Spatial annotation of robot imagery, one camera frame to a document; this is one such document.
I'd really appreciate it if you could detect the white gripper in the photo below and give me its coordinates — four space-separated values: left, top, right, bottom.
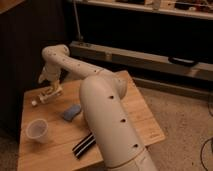
38 64 62 93

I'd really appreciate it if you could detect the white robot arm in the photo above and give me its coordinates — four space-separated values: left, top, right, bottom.
39 44 157 171

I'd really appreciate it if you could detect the blue sponge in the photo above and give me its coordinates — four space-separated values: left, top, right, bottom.
62 104 81 122

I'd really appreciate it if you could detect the long grey case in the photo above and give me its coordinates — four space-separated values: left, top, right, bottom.
69 41 213 81

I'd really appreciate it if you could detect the clear plastic cup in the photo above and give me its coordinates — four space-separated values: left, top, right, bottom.
25 119 49 143

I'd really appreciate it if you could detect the wooden table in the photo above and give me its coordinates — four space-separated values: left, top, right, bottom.
18 71 165 171

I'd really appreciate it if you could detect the metal pole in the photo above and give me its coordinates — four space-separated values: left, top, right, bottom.
73 0 83 42

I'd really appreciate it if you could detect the black white striped object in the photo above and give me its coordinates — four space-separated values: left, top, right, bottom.
72 133 96 159

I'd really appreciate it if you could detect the background shelf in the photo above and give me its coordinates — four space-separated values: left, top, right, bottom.
66 0 213 21

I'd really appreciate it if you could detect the black cable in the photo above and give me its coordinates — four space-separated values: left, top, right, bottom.
199 138 213 171

